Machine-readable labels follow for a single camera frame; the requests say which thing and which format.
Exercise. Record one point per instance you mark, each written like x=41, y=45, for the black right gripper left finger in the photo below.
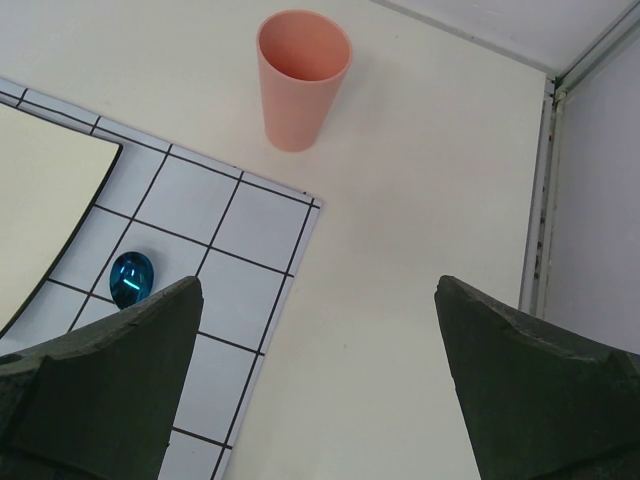
x=99, y=402

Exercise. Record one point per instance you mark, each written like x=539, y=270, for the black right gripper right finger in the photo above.
x=538, y=401

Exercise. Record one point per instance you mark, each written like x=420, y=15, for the light blue checked placemat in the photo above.
x=243, y=236

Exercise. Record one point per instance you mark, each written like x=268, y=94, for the blue metal spoon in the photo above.
x=131, y=279

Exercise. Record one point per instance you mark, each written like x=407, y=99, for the white square plate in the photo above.
x=51, y=175

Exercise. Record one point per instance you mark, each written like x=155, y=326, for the pink plastic cup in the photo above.
x=303, y=58

